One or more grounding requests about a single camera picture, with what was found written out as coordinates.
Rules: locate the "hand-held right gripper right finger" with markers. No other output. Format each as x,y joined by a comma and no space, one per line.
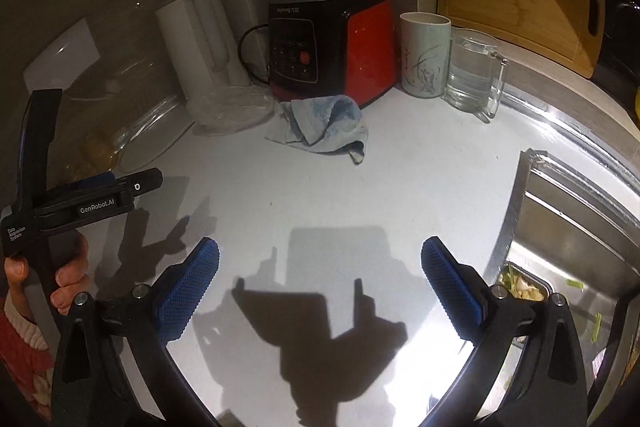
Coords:
452,287

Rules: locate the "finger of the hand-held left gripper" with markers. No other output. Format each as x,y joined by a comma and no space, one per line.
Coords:
140,183

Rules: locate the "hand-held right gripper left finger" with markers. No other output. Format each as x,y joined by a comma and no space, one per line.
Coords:
190,287

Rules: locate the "person's left forearm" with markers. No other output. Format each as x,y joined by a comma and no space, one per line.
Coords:
20,357

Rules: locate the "person's left hand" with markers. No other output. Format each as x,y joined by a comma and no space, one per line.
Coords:
75,267

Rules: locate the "large glass jar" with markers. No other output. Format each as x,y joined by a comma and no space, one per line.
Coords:
150,117

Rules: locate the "foil tray with vegetable scraps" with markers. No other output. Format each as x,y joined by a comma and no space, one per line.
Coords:
525,284

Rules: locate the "clear plastic bag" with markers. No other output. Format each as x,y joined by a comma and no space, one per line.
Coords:
232,109

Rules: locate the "green vegetable scrap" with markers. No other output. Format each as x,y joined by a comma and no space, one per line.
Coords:
574,283
597,327

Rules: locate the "stainless steel sink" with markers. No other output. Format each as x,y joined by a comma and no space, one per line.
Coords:
575,227

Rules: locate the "white electric kettle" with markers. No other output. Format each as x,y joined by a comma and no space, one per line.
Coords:
195,52

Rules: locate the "blue dish towel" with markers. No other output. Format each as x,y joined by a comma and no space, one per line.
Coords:
325,122

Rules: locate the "clear glass mug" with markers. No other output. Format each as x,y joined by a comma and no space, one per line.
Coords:
470,72

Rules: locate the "white ceramic cup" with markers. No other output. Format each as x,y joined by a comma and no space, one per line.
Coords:
424,57

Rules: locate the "yellow bowl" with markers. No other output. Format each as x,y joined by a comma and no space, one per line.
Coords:
637,107

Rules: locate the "red and black blender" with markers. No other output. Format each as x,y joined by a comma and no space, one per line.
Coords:
370,42

